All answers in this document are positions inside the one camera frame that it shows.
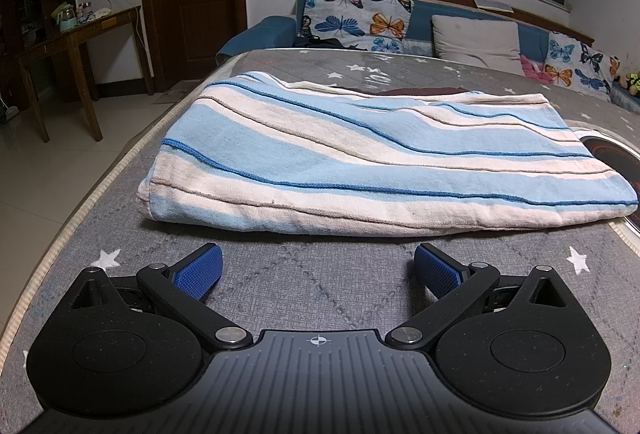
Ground beige pillow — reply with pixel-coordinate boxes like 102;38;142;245
431;14;526;76

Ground grey star-print mattress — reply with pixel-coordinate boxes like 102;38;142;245
0;47;640;434

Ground blue white striped garment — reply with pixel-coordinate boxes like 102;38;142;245
136;71;640;237

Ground brown wooden door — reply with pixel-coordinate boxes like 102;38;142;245
137;0;248;95

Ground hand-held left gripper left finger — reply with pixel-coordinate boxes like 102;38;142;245
65;241;253;352

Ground large butterfly print pillow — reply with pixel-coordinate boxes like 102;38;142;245
297;0;416;54

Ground pink cloth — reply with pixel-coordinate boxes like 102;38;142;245
519;54;551;85

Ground small butterfly print pillow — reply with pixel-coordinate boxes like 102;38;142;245
542;30;621;102

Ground stuffed toy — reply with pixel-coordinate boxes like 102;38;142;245
617;72;640;98

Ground blue sofa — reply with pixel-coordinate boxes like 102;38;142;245
215;0;640;115

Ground maroon cloth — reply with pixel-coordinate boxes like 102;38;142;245
380;86;468;96

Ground dark folded clothes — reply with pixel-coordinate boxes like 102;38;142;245
292;36;366;51

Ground grey door mat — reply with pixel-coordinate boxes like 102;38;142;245
152;82;195;106

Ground wooden side table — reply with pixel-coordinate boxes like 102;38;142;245
17;5;156;142

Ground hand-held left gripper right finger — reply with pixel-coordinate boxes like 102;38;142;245
384;242;577;351

